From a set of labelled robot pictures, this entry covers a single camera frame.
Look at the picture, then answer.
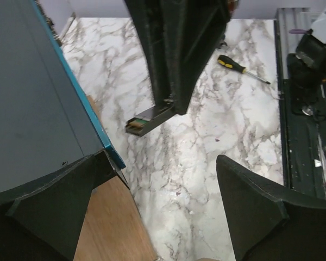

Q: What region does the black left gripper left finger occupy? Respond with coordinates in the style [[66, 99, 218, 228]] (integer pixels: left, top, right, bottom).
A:
[[0, 153, 96, 261]]

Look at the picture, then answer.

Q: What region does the dark grey network switch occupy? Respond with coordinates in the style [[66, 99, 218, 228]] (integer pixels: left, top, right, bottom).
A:
[[0, 1, 125, 193]]

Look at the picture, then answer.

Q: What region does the silver SFP transceiver plug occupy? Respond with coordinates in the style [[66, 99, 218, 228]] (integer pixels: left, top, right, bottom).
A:
[[126, 99, 177, 137]]

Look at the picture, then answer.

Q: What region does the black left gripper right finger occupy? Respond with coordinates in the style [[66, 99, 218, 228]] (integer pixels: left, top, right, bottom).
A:
[[216, 155, 326, 260]]

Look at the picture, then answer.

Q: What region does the black yellow screwdriver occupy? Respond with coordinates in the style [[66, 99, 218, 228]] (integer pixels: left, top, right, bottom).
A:
[[217, 55, 270, 84]]

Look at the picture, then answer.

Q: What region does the wooden base board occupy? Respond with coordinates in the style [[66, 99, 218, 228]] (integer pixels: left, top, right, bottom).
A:
[[73, 95, 157, 261]]

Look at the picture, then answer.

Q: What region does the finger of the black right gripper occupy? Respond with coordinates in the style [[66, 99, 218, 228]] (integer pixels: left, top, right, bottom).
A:
[[162, 1, 231, 115], [125, 1, 177, 105]]

